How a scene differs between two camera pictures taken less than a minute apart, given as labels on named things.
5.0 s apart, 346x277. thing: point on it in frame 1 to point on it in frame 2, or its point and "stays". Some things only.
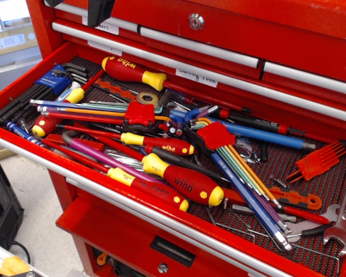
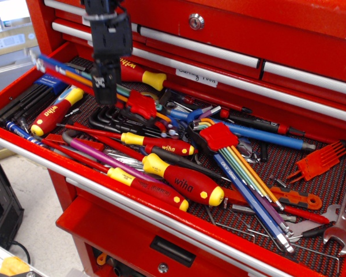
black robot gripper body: (99, 11) to (112, 39)
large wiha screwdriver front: (184, 181) stays
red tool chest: (195, 138) stays
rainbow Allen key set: (136, 113) to (129, 96)
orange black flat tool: (310, 201) stays
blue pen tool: (21, 133) stays
